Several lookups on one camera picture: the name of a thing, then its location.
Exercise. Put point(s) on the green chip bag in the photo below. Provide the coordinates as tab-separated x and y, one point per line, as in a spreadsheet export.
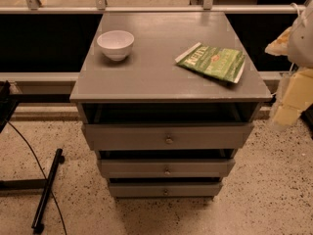
220	63

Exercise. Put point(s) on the white ceramic bowl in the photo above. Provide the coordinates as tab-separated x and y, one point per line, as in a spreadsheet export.
116	44

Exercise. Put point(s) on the grey top drawer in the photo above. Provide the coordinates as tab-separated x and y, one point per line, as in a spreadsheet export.
129	137

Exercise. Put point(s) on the grey drawer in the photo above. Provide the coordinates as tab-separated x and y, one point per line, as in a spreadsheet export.
129	137
172	168
156	190

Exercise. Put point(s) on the grey wooden drawer cabinet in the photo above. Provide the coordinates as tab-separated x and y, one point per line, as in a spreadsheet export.
148	88

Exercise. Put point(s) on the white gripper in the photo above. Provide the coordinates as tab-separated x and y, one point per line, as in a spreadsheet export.
301	43

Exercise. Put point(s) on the black device at left edge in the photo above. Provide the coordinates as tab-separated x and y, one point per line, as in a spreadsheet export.
8	103

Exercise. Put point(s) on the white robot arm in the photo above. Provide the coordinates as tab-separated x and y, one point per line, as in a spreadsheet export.
296	42

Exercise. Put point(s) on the metal railing frame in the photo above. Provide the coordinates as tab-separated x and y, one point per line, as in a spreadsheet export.
98	7

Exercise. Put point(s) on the grey bottom drawer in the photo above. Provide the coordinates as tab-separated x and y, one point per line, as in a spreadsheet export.
156	190

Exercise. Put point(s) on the black stand base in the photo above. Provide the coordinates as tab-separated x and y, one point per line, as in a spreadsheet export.
34	184

